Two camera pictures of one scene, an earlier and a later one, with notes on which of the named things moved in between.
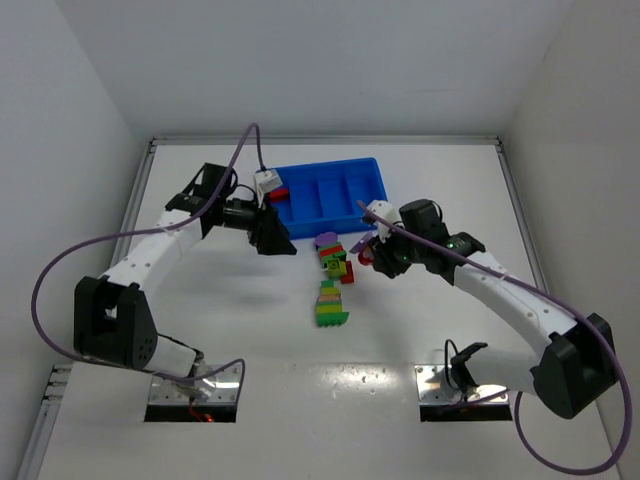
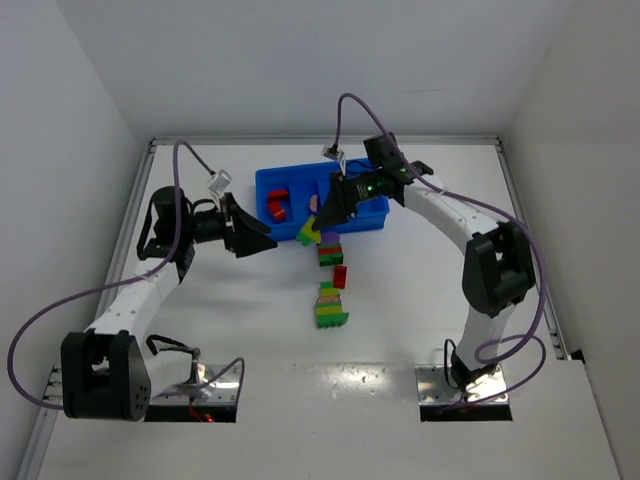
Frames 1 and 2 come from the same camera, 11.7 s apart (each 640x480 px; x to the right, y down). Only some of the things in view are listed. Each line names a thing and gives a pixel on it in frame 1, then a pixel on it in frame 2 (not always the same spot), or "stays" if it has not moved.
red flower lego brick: (365, 258) -> (277, 210)
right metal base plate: (435, 385) stays
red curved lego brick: (279, 195) stays
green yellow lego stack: (329, 307) stays
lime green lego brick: (336, 267) -> (307, 235)
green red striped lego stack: (333, 251) stays
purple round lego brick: (326, 238) stays
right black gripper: (382, 255) -> (343, 192)
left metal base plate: (162, 390) stays
